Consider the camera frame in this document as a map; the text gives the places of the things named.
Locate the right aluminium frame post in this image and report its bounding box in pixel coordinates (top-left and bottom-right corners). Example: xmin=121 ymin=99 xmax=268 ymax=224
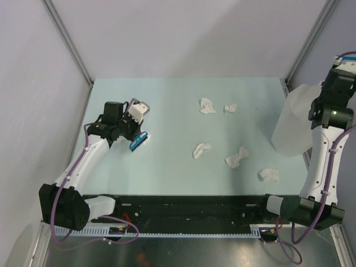
xmin=284 ymin=0 xmax=339 ymax=86

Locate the white translucent waste bin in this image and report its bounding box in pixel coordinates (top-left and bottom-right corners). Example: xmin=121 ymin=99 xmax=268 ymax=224
xmin=271 ymin=84 xmax=321 ymax=157

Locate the paper scrap back middle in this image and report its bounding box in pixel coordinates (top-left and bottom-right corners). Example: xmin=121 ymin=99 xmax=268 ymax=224
xmin=200 ymin=97 xmax=216 ymax=114

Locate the paper scrap far right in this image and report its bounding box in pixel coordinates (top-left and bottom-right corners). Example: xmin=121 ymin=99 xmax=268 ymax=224
xmin=258 ymin=169 xmax=280 ymax=182

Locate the blue dustpan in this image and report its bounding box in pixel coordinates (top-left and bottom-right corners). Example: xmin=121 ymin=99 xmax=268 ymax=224
xmin=341 ymin=56 xmax=356 ymax=61

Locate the paper scrap front right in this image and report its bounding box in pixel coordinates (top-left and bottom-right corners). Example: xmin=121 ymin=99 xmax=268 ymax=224
xmin=225 ymin=146 xmax=249 ymax=169

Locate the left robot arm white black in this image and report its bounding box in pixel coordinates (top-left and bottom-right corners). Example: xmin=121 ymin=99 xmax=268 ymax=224
xmin=39 ymin=98 xmax=150 ymax=231

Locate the white slotted cable duct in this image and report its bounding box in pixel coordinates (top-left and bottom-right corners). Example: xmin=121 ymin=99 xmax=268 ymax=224
xmin=54 ymin=224 xmax=264 ymax=239

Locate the paper scrap back right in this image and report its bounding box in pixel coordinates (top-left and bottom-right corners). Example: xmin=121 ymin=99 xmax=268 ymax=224
xmin=224 ymin=103 xmax=237 ymax=113

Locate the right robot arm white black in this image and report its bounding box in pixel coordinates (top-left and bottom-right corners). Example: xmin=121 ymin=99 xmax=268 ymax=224
xmin=256 ymin=65 xmax=355 ymax=230

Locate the paper scrap centre back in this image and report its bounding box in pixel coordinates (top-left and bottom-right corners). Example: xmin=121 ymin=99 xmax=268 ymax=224
xmin=192 ymin=143 xmax=211 ymax=159

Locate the paper scrap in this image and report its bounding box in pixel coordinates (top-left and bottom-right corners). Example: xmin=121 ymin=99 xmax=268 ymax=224
xmin=200 ymin=97 xmax=216 ymax=114
xmin=140 ymin=133 xmax=151 ymax=146
xmin=192 ymin=143 xmax=211 ymax=159
xmin=225 ymin=146 xmax=249 ymax=169
xmin=258 ymin=169 xmax=280 ymax=182
xmin=116 ymin=136 xmax=126 ymax=144
xmin=224 ymin=103 xmax=237 ymax=113

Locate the paper scrap left front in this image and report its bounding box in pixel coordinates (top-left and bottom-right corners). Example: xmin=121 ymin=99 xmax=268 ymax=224
xmin=116 ymin=136 xmax=126 ymax=144

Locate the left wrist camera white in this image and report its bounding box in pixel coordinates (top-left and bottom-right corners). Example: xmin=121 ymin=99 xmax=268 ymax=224
xmin=128 ymin=99 xmax=150 ymax=124

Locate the aluminium frame post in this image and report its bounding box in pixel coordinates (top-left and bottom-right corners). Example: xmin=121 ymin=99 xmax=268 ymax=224
xmin=41 ymin=0 xmax=94 ymax=88
xmin=284 ymin=0 xmax=339 ymax=86

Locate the left aluminium frame post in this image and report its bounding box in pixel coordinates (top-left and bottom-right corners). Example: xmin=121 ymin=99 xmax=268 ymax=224
xmin=41 ymin=0 xmax=94 ymax=88

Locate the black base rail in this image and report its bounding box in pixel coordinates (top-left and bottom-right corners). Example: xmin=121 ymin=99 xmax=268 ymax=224
xmin=91 ymin=193 xmax=281 ymax=234

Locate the blue hand brush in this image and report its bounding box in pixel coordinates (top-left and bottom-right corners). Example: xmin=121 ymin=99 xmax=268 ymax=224
xmin=129 ymin=131 xmax=148 ymax=152

